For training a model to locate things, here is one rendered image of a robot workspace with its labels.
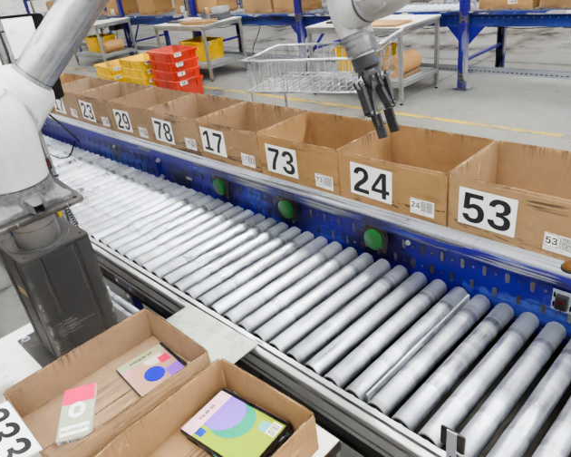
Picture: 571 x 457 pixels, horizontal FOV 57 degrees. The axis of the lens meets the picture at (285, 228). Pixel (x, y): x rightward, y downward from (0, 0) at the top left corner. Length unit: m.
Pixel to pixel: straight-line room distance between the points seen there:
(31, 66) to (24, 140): 0.24
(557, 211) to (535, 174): 0.34
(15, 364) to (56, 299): 0.26
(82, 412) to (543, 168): 1.40
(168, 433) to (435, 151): 1.21
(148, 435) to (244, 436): 0.20
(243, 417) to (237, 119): 1.55
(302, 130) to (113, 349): 1.16
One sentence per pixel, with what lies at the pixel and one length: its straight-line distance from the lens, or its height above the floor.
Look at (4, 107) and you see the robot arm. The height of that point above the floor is 1.42.
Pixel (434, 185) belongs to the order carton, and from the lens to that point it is 1.53.
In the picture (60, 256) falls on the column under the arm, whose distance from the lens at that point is 1.40.
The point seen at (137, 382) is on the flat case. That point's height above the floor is 0.77.
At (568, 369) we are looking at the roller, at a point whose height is 0.75.
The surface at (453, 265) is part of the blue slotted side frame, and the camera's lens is 1.58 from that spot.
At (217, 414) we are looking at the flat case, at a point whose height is 0.80.
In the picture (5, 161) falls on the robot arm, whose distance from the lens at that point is 1.31.
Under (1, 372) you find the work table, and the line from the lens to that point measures 1.63.
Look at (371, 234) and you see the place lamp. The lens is 1.64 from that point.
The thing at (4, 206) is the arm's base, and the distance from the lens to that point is 1.36.
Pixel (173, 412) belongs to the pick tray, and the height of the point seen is 0.81.
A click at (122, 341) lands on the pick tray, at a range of 1.47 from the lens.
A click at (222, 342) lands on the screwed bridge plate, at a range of 1.42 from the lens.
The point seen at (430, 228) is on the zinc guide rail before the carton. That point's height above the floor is 0.89.
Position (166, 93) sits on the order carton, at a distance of 2.99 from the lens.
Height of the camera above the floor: 1.65
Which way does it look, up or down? 29 degrees down
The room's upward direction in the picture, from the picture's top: 8 degrees counter-clockwise
